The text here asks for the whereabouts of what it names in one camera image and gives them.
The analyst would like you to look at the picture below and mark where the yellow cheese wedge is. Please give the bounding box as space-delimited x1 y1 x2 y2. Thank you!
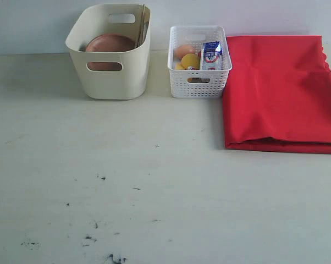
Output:
174 63 185 70

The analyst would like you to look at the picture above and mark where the yellow lemon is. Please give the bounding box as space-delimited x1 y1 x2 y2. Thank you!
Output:
180 53 200 70

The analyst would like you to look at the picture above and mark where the brown wooden plate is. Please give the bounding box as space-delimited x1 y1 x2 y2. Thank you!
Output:
86 34 135 72

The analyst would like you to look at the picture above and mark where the steel table knife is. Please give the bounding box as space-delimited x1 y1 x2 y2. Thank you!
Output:
141 21 149 43

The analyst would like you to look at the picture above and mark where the red tablecloth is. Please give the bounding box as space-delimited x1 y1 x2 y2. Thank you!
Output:
223 36 331 154

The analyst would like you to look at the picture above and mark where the blue white milk carton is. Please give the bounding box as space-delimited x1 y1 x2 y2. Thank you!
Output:
200 41 223 70

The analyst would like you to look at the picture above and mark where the brown egg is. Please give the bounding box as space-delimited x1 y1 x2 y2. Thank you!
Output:
174 45 195 59

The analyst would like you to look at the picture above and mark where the cream plastic tub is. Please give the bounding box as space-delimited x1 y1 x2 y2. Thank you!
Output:
65 4 151 100

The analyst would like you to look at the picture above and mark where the white perforated plastic basket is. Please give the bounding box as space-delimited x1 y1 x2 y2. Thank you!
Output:
168 25 232 98

